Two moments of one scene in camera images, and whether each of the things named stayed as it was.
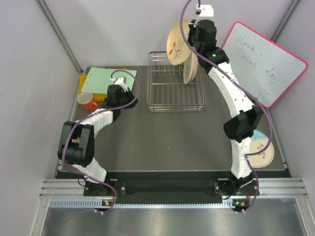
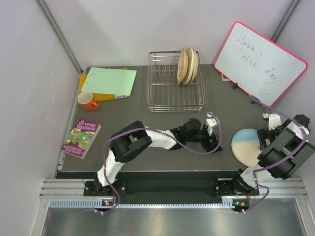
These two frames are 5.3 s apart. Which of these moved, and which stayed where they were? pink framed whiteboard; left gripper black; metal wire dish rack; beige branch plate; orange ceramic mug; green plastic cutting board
Moved: beige branch plate; left gripper black
Stayed: green plastic cutting board; pink framed whiteboard; orange ceramic mug; metal wire dish rack
